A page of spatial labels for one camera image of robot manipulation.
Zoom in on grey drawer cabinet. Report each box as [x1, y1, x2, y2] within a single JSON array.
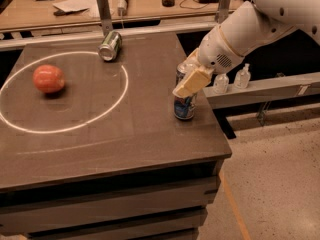
[[0, 160, 223, 240]]

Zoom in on clear bottle left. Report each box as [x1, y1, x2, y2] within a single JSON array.
[[213, 74, 229, 94]]

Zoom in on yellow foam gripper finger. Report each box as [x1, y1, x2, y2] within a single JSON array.
[[184, 48, 200, 66], [173, 65, 214, 98]]

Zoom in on clear bottle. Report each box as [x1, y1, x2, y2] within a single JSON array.
[[234, 63, 251, 89], [213, 74, 229, 94]]

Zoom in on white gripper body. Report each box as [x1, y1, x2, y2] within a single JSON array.
[[197, 25, 244, 74]]

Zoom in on white paper sheet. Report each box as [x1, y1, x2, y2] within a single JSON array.
[[53, 0, 100, 18]]

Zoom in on white tube on desk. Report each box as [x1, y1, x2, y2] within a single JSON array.
[[117, 0, 129, 16]]

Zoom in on clear bottle right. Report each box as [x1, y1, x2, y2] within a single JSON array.
[[234, 63, 251, 89]]

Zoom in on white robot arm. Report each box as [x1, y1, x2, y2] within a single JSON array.
[[173, 0, 320, 98]]

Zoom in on red apple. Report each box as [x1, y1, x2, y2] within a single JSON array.
[[32, 64, 65, 94]]

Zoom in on redbull can blue silver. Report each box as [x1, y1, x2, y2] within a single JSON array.
[[173, 61, 198, 121]]

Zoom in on green can lying sideways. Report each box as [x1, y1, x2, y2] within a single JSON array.
[[98, 31, 122, 61]]

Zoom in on grey metal rail shelf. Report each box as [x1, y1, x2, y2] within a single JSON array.
[[203, 72, 320, 109]]

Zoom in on metal bracket post left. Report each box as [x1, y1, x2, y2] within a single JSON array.
[[96, 0, 113, 35]]

